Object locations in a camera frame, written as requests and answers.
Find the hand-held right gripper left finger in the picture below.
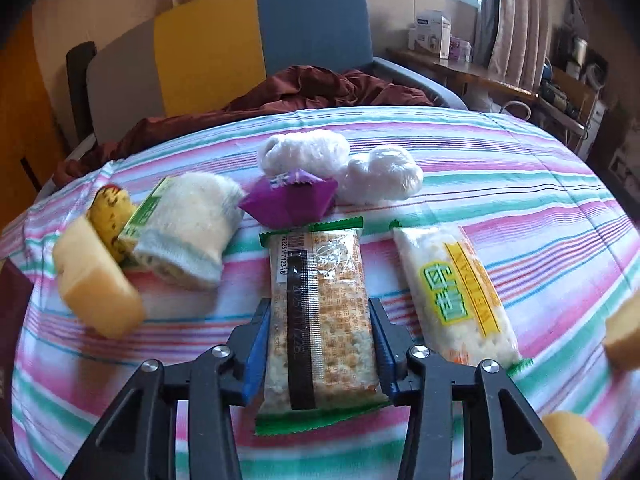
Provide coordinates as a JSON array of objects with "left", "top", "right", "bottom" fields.
[{"left": 62, "top": 299, "right": 273, "bottom": 480}]

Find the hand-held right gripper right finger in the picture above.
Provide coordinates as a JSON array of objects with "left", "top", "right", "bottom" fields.
[{"left": 369, "top": 298, "right": 566, "bottom": 480}]

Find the green-edged cracker packet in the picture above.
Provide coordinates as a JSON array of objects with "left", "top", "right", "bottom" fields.
[{"left": 254, "top": 216, "right": 396, "bottom": 437}]

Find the white plastic-wrapped bun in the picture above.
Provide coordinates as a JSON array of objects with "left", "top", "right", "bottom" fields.
[
  {"left": 258, "top": 129, "right": 352, "bottom": 178},
  {"left": 336, "top": 145, "right": 425, "bottom": 205}
]

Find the yellow label cracker packet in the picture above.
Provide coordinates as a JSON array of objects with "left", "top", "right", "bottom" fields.
[{"left": 389, "top": 220, "right": 535, "bottom": 378}]

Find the green and white box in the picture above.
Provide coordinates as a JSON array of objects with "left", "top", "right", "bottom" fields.
[{"left": 118, "top": 172, "right": 247, "bottom": 291}]

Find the purple snack packet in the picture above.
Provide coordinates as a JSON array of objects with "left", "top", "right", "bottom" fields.
[{"left": 238, "top": 168, "right": 340, "bottom": 228}]

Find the striped blanket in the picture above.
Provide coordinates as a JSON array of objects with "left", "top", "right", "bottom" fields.
[{"left": 0, "top": 106, "right": 633, "bottom": 480}]

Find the spotted banana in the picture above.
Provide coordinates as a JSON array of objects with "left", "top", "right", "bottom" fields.
[{"left": 88, "top": 184, "right": 138, "bottom": 264}]

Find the yellow sponge at bottom right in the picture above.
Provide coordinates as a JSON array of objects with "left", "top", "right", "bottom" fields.
[{"left": 541, "top": 411, "right": 611, "bottom": 480}]

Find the yellow sponge at right edge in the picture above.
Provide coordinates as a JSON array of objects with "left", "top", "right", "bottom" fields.
[{"left": 602, "top": 291, "right": 640, "bottom": 373}]

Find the maroon blanket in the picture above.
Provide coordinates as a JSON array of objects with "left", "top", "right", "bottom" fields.
[{"left": 52, "top": 65, "right": 435, "bottom": 186}]

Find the wooden desk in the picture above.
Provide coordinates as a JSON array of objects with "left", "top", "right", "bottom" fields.
[{"left": 386, "top": 47, "right": 541, "bottom": 111}]

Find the pink package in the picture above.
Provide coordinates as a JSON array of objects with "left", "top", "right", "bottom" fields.
[{"left": 449, "top": 35, "right": 474, "bottom": 64}]

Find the grey yellow blue headboard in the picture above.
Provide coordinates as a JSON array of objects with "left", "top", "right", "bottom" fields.
[{"left": 66, "top": 0, "right": 375, "bottom": 147}]

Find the white carton box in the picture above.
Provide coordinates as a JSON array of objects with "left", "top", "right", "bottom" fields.
[{"left": 407, "top": 9, "right": 452, "bottom": 59}]

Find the shelf with appliances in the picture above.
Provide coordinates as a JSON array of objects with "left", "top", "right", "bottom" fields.
[{"left": 538, "top": 0, "right": 610, "bottom": 153}]

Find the wooden cabinet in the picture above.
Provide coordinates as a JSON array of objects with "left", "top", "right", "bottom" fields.
[{"left": 0, "top": 9, "right": 68, "bottom": 228}]

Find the patterned curtain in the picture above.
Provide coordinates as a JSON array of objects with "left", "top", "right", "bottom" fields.
[{"left": 479, "top": 0, "right": 552, "bottom": 92}]

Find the white cable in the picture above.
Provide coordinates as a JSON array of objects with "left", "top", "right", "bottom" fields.
[{"left": 498, "top": 100, "right": 533, "bottom": 122}]

